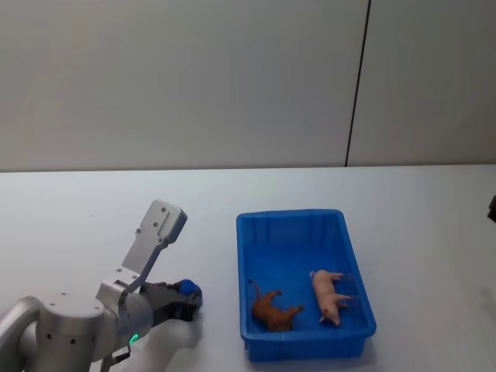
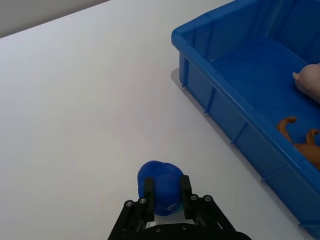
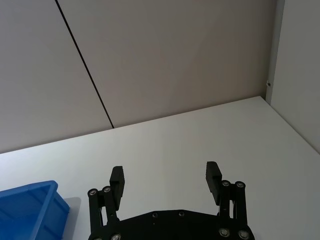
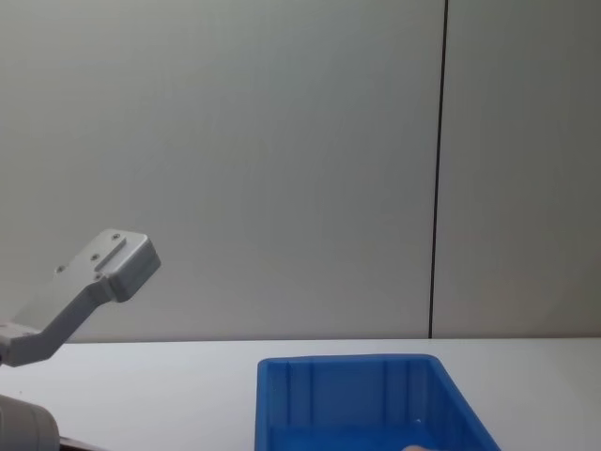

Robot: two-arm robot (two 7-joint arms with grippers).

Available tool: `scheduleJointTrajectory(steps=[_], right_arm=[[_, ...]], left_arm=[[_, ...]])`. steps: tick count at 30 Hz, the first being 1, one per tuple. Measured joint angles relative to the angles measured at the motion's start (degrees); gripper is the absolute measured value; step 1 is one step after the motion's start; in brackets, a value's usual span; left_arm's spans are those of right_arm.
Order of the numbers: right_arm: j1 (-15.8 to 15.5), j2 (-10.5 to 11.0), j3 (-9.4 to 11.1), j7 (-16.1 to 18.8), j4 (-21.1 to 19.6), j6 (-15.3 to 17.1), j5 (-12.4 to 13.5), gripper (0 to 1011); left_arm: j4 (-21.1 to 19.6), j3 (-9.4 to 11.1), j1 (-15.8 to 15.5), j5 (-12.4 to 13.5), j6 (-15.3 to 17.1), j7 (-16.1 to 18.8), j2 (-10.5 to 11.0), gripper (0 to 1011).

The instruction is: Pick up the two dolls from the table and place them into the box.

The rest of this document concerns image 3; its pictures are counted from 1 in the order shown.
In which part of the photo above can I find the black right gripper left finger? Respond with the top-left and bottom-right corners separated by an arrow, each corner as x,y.
87,165 -> 126,240

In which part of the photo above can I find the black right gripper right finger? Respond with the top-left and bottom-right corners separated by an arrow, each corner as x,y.
205,161 -> 251,240

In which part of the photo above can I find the blue plastic bin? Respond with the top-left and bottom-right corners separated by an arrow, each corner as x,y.
0,180 -> 71,240

